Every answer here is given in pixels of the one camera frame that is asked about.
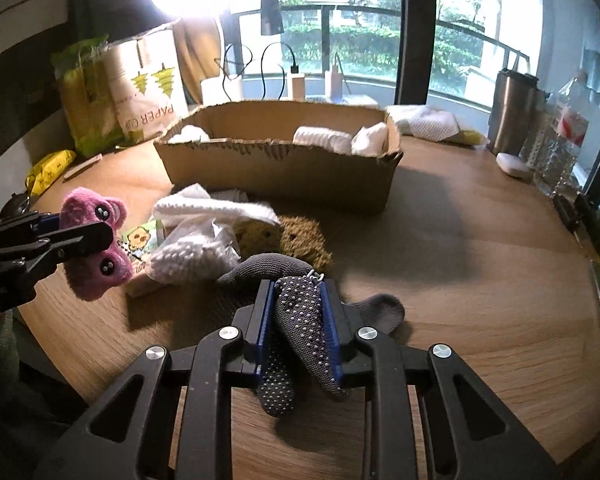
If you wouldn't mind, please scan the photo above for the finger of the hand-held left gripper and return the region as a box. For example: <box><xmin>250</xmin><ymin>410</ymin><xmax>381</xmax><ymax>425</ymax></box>
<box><xmin>10</xmin><ymin>221</ymin><xmax>115</xmax><ymax>286</ymax></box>
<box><xmin>0</xmin><ymin>210</ymin><xmax>63</xmax><ymax>256</ymax></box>

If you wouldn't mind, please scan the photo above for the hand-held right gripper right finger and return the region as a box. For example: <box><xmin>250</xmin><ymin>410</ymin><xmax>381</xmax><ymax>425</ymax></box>
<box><xmin>317</xmin><ymin>280</ymin><xmax>563</xmax><ymax>480</ymax></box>

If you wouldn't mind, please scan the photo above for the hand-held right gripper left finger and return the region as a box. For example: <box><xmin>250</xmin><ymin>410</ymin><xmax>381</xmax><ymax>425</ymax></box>
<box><xmin>32</xmin><ymin>280</ymin><xmax>281</xmax><ymax>480</ymax></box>

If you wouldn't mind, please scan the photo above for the grey dotted sock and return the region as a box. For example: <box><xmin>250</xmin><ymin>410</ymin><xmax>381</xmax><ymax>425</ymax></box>
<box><xmin>216</xmin><ymin>254</ymin><xmax>311</xmax><ymax>417</ymax></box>
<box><xmin>275</xmin><ymin>275</ymin><xmax>406</xmax><ymax>400</ymax></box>

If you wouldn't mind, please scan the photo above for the beige sponge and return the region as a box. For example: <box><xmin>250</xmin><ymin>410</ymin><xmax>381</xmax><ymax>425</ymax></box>
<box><xmin>125</xmin><ymin>267</ymin><xmax>173</xmax><ymax>300</ymax></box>

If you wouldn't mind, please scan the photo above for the cardboard box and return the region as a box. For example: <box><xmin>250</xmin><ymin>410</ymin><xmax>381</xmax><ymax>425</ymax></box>
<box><xmin>153</xmin><ymin>100</ymin><xmax>403</xmax><ymax>215</ymax></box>

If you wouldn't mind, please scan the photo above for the yellow packet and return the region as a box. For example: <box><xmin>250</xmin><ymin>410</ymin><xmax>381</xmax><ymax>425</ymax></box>
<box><xmin>25</xmin><ymin>150</ymin><xmax>77</xmax><ymax>196</ymax></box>

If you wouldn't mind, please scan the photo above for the green plastic bag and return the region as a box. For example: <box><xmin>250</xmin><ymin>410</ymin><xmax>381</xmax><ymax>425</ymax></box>
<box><xmin>51</xmin><ymin>35</ymin><xmax>126</xmax><ymax>158</ymax></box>

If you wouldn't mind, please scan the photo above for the white crumpled cloth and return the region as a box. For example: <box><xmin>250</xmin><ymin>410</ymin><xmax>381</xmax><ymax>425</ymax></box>
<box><xmin>169</xmin><ymin>125</ymin><xmax>211</xmax><ymax>144</ymax></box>

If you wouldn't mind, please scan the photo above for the paper cup pack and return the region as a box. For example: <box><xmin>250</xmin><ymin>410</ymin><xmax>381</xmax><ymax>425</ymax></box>
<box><xmin>102</xmin><ymin>22</ymin><xmax>190</xmax><ymax>143</ymax></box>

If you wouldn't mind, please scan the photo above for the white desk lamp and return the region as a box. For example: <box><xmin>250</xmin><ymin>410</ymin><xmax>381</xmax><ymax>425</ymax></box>
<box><xmin>147</xmin><ymin>0</ymin><xmax>261</xmax><ymax>106</ymax></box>

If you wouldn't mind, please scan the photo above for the olive curtain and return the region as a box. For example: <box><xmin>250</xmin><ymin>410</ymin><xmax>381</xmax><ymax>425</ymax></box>
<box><xmin>172</xmin><ymin>17</ymin><xmax>226</xmax><ymax>106</ymax></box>

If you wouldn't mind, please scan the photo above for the white cloth in clear pack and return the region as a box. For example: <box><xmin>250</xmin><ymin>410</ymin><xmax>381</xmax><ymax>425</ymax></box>
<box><xmin>385</xmin><ymin>104</ymin><xmax>486</xmax><ymax>147</ymax></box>

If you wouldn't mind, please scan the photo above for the large white charger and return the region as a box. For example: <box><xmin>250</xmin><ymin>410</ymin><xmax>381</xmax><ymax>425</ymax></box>
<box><xmin>286</xmin><ymin>72</ymin><xmax>307</xmax><ymax>101</ymax></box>

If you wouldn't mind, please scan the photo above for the slim white charger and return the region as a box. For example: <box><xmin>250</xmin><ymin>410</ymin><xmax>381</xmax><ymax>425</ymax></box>
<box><xmin>324</xmin><ymin>52</ymin><xmax>346</xmax><ymax>99</ymax></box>

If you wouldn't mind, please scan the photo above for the black object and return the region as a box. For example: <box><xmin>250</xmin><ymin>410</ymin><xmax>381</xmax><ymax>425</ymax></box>
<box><xmin>552</xmin><ymin>192</ymin><xmax>600</xmax><ymax>256</ymax></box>

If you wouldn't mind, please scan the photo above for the steel tumbler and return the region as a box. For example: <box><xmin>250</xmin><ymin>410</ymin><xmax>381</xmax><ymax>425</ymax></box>
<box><xmin>486</xmin><ymin>67</ymin><xmax>540</xmax><ymax>157</ymax></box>

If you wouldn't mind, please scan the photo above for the balcony railing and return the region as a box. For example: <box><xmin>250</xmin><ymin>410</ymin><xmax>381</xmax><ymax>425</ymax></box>
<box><xmin>220</xmin><ymin>2</ymin><xmax>526</xmax><ymax>92</ymax></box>

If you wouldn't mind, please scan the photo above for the clear water bottle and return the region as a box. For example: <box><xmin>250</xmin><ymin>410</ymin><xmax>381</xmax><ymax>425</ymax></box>
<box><xmin>532</xmin><ymin>71</ymin><xmax>591</xmax><ymax>196</ymax></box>

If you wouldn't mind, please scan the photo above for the black lamp cable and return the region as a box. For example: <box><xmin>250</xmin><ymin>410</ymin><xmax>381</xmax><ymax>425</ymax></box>
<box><xmin>222</xmin><ymin>42</ymin><xmax>261</xmax><ymax>106</ymax></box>

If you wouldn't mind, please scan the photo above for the black charger cable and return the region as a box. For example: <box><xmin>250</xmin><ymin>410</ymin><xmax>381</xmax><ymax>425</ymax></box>
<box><xmin>259</xmin><ymin>41</ymin><xmax>301</xmax><ymax>101</ymax></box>

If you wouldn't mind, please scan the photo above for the black window frame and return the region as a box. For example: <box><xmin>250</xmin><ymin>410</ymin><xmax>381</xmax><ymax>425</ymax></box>
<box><xmin>395</xmin><ymin>0</ymin><xmax>438</xmax><ymax>106</ymax></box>

